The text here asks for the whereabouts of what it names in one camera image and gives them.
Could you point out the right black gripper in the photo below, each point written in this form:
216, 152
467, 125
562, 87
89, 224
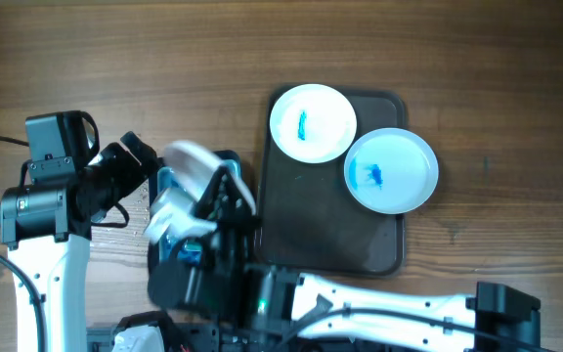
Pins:
238, 214

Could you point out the white plate stained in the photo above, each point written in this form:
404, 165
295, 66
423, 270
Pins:
313, 123
193, 166

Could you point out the light blue plate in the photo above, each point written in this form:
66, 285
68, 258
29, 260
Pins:
391, 171

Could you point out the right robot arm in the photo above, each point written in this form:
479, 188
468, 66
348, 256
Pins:
283, 310

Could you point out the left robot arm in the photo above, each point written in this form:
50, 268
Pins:
46, 223

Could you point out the black tray with blue water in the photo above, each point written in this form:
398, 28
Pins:
164, 178

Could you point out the brown plastic serving tray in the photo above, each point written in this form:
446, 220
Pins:
310, 221

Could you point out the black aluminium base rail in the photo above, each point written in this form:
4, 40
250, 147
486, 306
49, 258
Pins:
156, 337

